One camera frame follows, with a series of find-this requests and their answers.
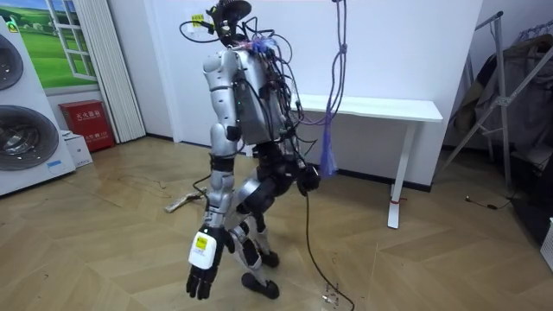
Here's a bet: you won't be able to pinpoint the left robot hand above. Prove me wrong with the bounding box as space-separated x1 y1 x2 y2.
185 223 237 301

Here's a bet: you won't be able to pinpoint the power strip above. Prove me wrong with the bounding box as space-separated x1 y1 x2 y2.
163 191 208 214

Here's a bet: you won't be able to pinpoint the robot legs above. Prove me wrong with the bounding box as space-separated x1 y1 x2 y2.
224 163 323 301

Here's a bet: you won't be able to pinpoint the small white box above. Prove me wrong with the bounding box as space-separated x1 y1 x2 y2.
60 129 94 169

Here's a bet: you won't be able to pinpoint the robot body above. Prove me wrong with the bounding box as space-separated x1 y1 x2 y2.
179 0 321 174

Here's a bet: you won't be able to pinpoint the red fire equipment box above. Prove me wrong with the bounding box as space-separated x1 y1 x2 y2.
58 99 117 154

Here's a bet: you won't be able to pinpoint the white washing machine tower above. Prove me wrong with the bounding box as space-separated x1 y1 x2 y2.
0 16 77 198

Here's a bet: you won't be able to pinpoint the white desk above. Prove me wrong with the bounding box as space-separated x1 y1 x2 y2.
245 93 445 231

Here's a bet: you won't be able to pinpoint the metal clothes rack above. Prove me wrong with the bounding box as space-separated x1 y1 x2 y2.
439 10 553 187

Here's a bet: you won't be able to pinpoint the white basket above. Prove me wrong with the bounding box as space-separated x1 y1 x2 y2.
539 217 553 273

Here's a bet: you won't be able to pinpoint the hanging grey clothes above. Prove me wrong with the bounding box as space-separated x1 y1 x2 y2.
448 33 553 170

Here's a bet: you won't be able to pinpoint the black floor cable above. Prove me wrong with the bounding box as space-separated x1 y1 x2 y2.
303 193 357 311

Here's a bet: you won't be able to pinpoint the cable bundle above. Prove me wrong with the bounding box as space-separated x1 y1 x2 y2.
297 0 349 179

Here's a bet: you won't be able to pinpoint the landscape window wall poster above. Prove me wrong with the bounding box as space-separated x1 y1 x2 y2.
0 0 99 91

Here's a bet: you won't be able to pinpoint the thin black cable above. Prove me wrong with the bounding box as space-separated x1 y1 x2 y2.
464 194 500 212

